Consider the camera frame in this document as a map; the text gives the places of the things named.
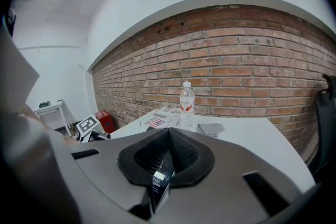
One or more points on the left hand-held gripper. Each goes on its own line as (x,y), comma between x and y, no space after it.
(87,126)

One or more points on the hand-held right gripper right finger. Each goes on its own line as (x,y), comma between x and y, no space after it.
(183,150)

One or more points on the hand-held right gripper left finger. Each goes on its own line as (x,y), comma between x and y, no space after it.
(153,154)

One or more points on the person's right forearm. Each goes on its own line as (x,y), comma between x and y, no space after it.
(36,119)

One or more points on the red box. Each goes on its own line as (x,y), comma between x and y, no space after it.
(105,120)

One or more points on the flag print newspaper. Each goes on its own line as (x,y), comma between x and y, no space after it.
(164,120)

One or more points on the small white side table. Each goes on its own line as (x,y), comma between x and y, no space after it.
(52,110)

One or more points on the clear plastic water bottle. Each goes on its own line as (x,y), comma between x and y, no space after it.
(187,110)

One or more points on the small black device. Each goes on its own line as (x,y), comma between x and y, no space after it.
(44,104)

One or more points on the black office chair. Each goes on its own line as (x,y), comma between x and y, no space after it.
(325,118)

